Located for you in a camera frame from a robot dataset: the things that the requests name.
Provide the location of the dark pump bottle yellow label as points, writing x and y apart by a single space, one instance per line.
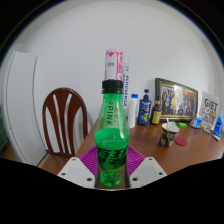
156 113

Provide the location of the dark wooden chair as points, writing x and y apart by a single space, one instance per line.
50 113

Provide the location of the small patterned box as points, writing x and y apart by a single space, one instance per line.
206 129

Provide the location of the green plastic drink bottle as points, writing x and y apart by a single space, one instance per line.
111 140

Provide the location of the white spoon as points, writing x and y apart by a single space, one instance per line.
167 121

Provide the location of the flat round red coaster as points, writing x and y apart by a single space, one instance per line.
181 141

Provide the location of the blue pump bottle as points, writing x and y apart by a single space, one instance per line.
144 111

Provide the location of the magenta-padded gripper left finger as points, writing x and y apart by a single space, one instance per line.
78 170

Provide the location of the pink and white tube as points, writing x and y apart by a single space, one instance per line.
113 65

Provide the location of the framed group picture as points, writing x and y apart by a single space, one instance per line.
176 100

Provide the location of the white cabinet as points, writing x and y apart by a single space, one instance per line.
20 106

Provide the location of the white bottle with blue cap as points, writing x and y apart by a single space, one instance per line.
132 111

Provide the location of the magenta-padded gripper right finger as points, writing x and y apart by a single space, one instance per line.
146 170

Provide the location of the blue detergent bottle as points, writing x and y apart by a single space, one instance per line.
218 128

